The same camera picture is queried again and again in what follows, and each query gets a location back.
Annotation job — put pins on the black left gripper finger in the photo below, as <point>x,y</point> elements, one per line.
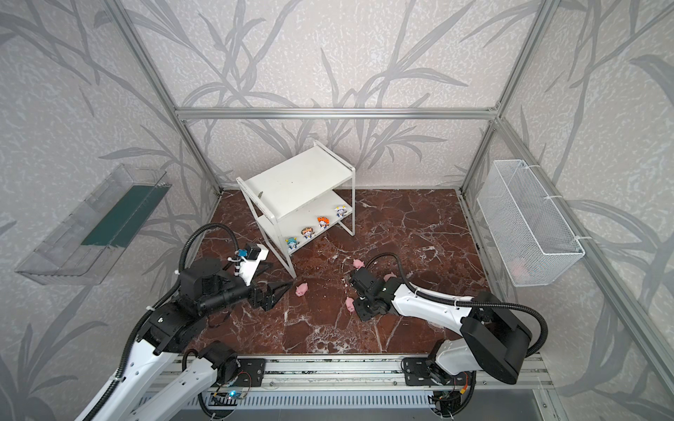
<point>270,301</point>
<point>279,288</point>

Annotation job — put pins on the blue cat figure teal hat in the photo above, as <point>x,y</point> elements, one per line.
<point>292,243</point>

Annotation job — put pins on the blue cat figure flower collar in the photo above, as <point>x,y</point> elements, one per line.
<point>308,233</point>

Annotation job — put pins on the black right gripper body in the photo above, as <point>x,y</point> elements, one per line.
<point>366,294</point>

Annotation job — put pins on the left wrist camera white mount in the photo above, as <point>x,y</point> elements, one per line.
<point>246,261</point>

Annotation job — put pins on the white wire mesh basket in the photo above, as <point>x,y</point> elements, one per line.
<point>534,240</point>

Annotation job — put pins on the white two-tier metal shelf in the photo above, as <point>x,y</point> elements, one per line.
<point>290,196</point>

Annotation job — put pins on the orange octopus toy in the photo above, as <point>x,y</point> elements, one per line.
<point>324,222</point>

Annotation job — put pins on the clear plastic wall bin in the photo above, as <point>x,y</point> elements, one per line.
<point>83,249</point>

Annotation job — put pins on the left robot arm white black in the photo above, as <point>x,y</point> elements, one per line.
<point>158,372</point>

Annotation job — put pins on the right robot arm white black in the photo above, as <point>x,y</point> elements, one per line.
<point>494,336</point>

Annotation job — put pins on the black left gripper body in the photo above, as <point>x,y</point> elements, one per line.
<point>258,296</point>

